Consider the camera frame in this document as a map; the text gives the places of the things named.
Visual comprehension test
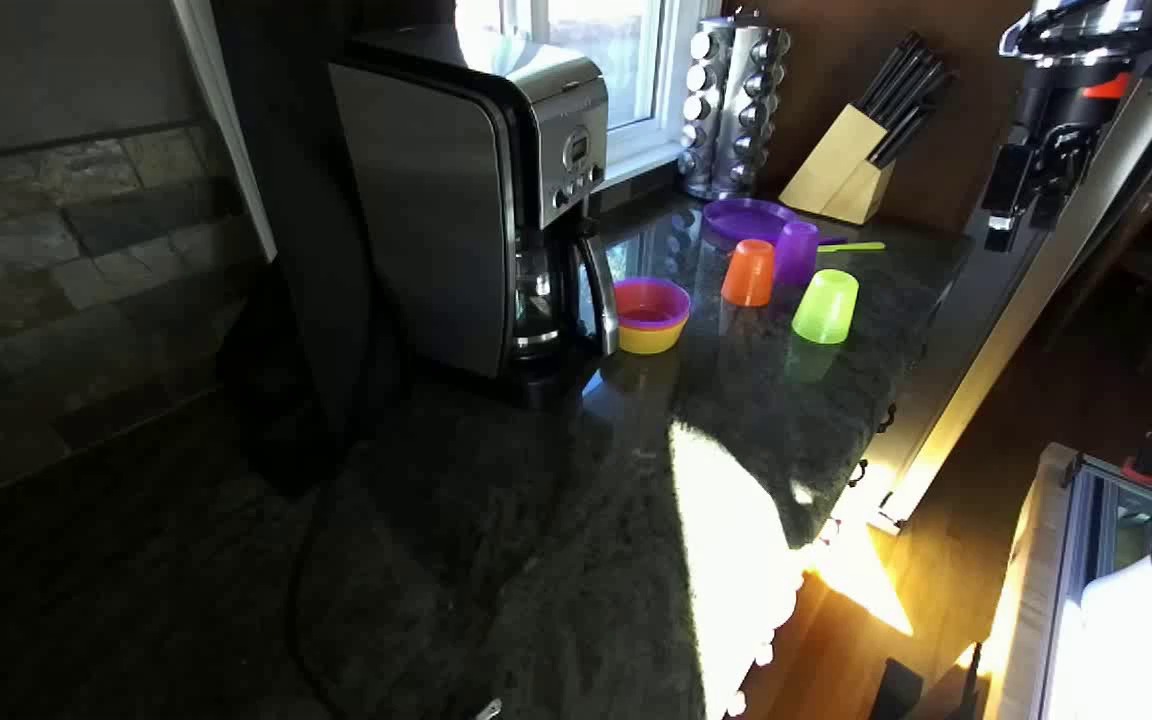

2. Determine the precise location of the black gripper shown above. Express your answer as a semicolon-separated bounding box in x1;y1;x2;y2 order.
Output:
981;54;1105;253

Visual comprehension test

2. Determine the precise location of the yellow-green plastic cup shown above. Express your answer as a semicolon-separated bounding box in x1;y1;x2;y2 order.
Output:
788;262;864;353

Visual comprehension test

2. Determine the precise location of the orange plastic cup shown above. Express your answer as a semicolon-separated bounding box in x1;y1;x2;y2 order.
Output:
717;236;780;312

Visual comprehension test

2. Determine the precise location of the long plastic spoon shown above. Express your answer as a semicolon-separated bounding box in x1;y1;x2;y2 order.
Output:
811;236;889;260

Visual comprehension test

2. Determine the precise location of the wooden knife block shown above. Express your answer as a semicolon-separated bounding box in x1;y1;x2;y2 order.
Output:
777;98;897;227

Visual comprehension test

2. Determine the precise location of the purple plastic plate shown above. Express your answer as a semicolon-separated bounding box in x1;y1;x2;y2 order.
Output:
700;191;799;253

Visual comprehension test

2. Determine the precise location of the metal spice jar rack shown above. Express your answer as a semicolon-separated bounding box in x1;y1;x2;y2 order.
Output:
673;6;792;205

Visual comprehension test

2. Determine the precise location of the pink and yellow bowl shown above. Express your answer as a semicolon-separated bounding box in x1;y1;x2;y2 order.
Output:
607;275;695;359

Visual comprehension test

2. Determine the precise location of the white framed window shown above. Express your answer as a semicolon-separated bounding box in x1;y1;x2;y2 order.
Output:
452;0;728;185

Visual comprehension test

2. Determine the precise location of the white appliance with dark panel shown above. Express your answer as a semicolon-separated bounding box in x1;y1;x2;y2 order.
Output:
972;438;1152;720

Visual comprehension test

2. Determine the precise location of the black and silver coffee maker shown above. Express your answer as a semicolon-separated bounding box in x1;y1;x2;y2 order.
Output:
323;31;624;413

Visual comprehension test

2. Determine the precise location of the black power cord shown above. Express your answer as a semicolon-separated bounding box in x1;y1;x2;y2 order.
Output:
280;435;506;720

